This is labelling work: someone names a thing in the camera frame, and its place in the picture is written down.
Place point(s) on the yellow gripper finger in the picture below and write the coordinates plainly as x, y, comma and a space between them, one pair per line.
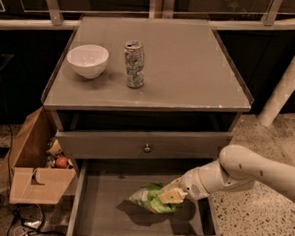
171, 186
172, 196

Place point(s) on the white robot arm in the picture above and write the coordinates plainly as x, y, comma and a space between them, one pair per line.
236, 168

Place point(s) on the open grey middle drawer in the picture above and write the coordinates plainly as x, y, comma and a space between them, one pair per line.
101, 206

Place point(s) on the grey top drawer with knob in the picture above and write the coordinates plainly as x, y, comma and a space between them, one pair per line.
142, 145

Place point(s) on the red apple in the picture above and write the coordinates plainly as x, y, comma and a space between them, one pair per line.
61, 162

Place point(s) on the white ceramic bowl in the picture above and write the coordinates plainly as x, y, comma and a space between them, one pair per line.
89, 60

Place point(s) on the grey drawer cabinet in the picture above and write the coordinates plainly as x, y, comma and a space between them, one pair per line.
189, 85

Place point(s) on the white diagonal pole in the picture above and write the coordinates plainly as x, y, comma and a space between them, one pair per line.
279, 96

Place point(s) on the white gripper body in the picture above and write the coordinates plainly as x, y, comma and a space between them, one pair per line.
190, 185

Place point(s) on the green rice chip bag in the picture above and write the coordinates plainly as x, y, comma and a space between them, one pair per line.
147, 198

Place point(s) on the patterned drink can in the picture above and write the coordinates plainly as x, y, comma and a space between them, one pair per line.
134, 60

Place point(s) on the metal window frame rail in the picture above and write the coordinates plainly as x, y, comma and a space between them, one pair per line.
224, 15

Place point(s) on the tan item in box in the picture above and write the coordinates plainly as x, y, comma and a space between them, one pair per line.
53, 147

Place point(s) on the brown cardboard box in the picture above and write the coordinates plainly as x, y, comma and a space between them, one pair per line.
32, 182

